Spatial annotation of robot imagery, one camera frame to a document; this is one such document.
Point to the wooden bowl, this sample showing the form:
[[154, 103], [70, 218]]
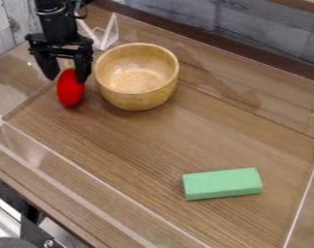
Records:
[[137, 76]]

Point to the green foam block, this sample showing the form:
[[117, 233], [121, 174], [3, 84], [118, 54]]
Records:
[[221, 183]]

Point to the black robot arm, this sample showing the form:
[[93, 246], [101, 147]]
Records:
[[58, 4]]

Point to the clear acrylic tray wall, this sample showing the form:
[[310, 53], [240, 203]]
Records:
[[80, 201]]

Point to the red plush strawberry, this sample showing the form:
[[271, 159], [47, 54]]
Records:
[[70, 90]]

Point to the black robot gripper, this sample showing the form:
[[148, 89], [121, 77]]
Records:
[[61, 41]]

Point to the clear acrylic triangular stand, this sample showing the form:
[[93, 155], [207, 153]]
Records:
[[104, 37]]

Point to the black metal bracket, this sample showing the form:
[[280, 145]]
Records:
[[35, 235]]

